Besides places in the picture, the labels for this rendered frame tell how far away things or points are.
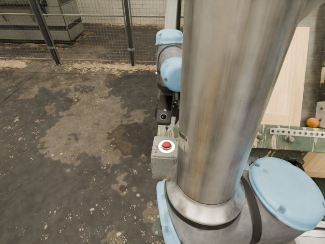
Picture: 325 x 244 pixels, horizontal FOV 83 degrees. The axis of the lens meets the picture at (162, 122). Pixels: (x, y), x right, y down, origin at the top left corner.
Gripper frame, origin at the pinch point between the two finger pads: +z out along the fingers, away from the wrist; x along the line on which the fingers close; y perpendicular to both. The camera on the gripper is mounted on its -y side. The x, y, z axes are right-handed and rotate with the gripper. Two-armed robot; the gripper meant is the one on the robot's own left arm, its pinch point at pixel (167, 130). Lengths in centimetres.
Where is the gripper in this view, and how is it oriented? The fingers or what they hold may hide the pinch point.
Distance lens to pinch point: 72.0
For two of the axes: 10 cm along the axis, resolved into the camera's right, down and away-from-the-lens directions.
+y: 1.0, -6.7, 7.3
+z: 0.0, 7.4, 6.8
